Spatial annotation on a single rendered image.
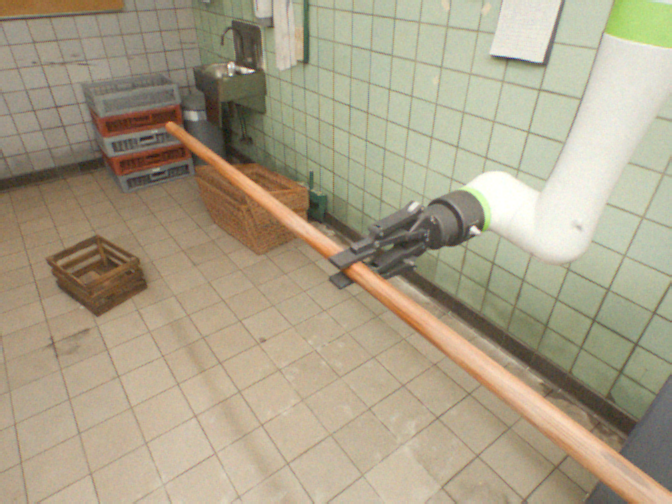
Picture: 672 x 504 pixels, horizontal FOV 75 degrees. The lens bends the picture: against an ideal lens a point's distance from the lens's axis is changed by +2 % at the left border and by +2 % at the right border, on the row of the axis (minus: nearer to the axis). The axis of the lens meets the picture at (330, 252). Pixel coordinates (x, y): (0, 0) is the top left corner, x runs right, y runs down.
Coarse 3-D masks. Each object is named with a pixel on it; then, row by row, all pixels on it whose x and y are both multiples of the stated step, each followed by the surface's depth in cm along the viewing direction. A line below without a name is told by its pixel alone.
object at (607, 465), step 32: (224, 160) 97; (256, 192) 85; (288, 224) 76; (384, 288) 60; (416, 320) 56; (448, 352) 52; (480, 352) 51; (512, 384) 47; (544, 416) 44; (576, 448) 42; (608, 448) 41; (608, 480) 40; (640, 480) 39
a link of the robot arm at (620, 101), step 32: (608, 64) 58; (640, 64) 55; (608, 96) 59; (640, 96) 57; (576, 128) 64; (608, 128) 61; (640, 128) 60; (576, 160) 65; (608, 160) 63; (544, 192) 71; (576, 192) 67; (608, 192) 66; (512, 224) 76; (544, 224) 71; (576, 224) 69; (544, 256) 73; (576, 256) 72
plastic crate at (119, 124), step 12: (156, 108) 328; (168, 108) 332; (180, 108) 337; (96, 120) 314; (108, 120) 314; (120, 120) 347; (132, 120) 323; (144, 120) 328; (156, 120) 332; (168, 120) 348; (180, 120) 341; (108, 132) 324; (120, 132) 322; (132, 132) 327
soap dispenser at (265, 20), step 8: (256, 0) 268; (264, 0) 267; (256, 8) 271; (264, 8) 269; (272, 8) 272; (256, 16) 275; (264, 16) 271; (272, 16) 275; (264, 24) 275; (272, 24) 278
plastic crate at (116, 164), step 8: (144, 152) 338; (152, 152) 342; (160, 152) 346; (168, 152) 371; (176, 152) 353; (184, 152) 372; (104, 160) 358; (112, 160) 328; (120, 160) 330; (128, 160) 357; (144, 160) 357; (152, 160) 345; (160, 160) 358; (168, 160) 354; (176, 160) 356; (112, 168) 340; (120, 168) 333; (128, 168) 344; (136, 168) 341; (144, 168) 344
